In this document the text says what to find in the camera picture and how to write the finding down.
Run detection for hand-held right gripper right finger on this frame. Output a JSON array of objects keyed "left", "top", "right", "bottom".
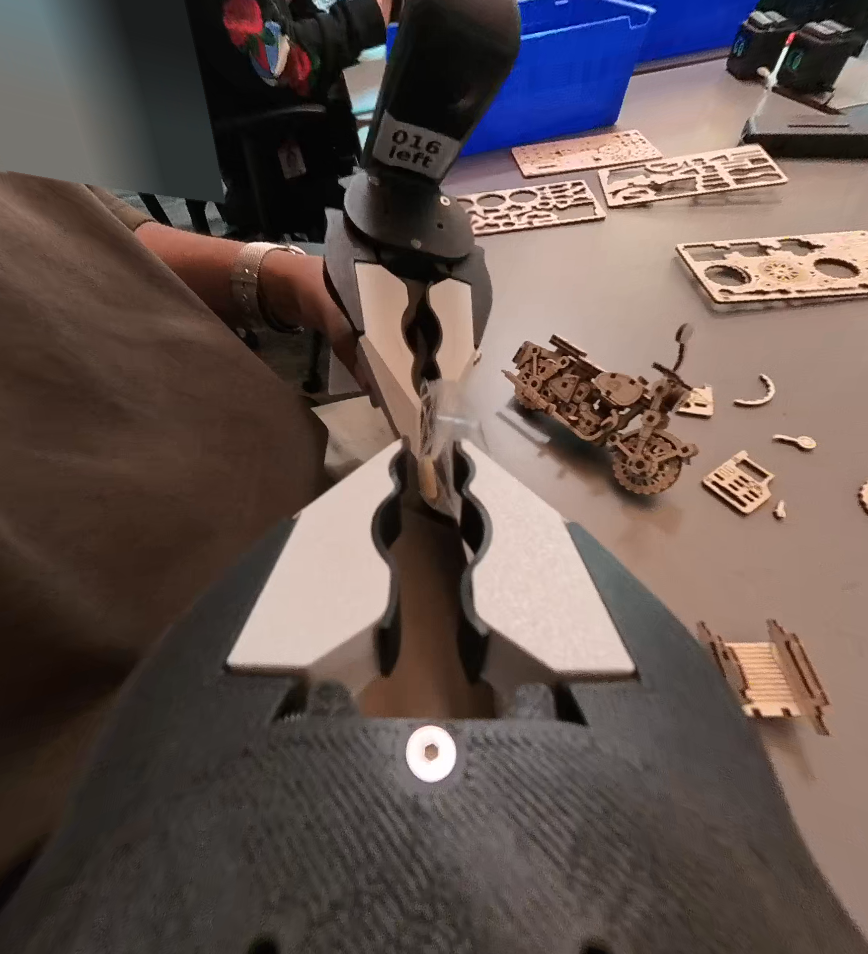
[{"left": 455, "top": 441, "right": 637, "bottom": 685}]

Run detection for black flat power box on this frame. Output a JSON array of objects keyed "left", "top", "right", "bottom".
[{"left": 739, "top": 95, "right": 868, "bottom": 160}]

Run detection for blue plastic bin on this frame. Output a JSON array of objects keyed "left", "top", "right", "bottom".
[
  {"left": 385, "top": 0, "right": 656, "bottom": 159},
  {"left": 638, "top": 0, "right": 761, "bottom": 67}
]

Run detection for white wristwatch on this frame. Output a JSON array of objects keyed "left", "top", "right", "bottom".
[{"left": 229, "top": 240, "right": 308, "bottom": 336}]

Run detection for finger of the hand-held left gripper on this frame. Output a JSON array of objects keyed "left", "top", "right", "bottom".
[
  {"left": 355, "top": 261, "right": 436, "bottom": 442},
  {"left": 425, "top": 279, "right": 479, "bottom": 385}
]

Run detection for black battery charger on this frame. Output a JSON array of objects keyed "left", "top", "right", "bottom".
[
  {"left": 775, "top": 19, "right": 864, "bottom": 96},
  {"left": 726, "top": 9, "right": 798, "bottom": 83}
]

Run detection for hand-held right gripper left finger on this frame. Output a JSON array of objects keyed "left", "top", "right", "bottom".
[{"left": 227, "top": 438, "right": 414, "bottom": 696}]

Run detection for person's left forearm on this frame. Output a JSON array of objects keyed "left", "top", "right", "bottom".
[{"left": 136, "top": 222, "right": 244, "bottom": 329}]

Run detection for wooden model assembly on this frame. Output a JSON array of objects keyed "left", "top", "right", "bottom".
[
  {"left": 504, "top": 322, "right": 703, "bottom": 496},
  {"left": 697, "top": 619, "right": 831, "bottom": 736}
]

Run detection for small clear plastic bag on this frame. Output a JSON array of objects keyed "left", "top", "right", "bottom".
[{"left": 411, "top": 369, "right": 483, "bottom": 519}]

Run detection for wooden puzzle frame sheet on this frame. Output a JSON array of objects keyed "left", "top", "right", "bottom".
[
  {"left": 455, "top": 177, "right": 608, "bottom": 237},
  {"left": 599, "top": 144, "right": 789, "bottom": 210},
  {"left": 512, "top": 129, "right": 663, "bottom": 180}
]

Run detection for person's left hand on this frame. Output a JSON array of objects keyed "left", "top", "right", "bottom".
[{"left": 258, "top": 255, "right": 364, "bottom": 375}]

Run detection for wooden grid piece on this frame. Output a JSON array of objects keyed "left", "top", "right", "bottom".
[{"left": 702, "top": 449, "right": 776, "bottom": 517}]

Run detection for grey desk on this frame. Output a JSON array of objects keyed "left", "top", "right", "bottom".
[{"left": 315, "top": 45, "right": 868, "bottom": 929}]

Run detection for wooden puzzle sheet with wheels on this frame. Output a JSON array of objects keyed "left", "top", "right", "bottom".
[{"left": 676, "top": 230, "right": 868, "bottom": 307}]

